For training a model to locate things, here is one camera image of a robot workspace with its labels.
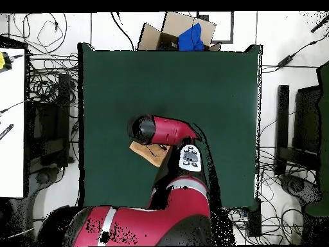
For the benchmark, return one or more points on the tan terry towel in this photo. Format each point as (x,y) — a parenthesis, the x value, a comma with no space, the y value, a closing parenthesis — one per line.
(149,153)

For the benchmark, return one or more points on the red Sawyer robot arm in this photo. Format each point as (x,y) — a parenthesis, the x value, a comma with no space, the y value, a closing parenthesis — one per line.
(164,128)

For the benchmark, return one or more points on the dark green table cloth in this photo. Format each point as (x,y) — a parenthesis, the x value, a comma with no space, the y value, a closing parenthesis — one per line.
(115,90)

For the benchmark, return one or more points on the blue cloth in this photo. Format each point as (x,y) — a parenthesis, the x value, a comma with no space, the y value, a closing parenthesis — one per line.
(190,38)

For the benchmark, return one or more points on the black equipment rack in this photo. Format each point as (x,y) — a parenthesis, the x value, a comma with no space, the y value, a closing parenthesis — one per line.
(63,103)

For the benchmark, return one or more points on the cardboard box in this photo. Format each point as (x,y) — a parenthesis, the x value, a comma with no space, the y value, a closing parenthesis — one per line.
(177,23)

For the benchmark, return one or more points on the black upright bar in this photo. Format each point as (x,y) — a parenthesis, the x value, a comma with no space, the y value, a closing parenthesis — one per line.
(282,115)

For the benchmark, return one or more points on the black box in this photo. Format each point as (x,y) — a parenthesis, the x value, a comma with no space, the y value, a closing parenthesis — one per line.
(254,221)

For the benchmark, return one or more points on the grey stand base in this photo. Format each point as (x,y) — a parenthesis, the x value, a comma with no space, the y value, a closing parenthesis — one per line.
(298,186)
(43,177)

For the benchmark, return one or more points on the black power adapter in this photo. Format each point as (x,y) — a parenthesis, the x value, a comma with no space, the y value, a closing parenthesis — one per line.
(285,61)

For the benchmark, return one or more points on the black panel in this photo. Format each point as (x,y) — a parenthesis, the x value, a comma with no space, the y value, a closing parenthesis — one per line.
(307,115)

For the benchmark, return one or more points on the white table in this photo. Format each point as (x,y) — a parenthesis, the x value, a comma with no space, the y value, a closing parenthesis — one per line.
(11,128)

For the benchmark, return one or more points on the black strip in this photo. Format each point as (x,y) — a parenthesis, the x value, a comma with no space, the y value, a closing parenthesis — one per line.
(6,131)

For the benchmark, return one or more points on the green covered object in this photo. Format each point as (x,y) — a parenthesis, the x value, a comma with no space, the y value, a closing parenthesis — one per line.
(324,115)

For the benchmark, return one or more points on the yellow and black tool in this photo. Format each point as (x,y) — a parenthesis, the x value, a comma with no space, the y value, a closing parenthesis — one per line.
(2,60)

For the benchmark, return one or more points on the black square frame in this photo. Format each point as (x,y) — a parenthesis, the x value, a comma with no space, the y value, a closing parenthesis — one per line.
(231,28)

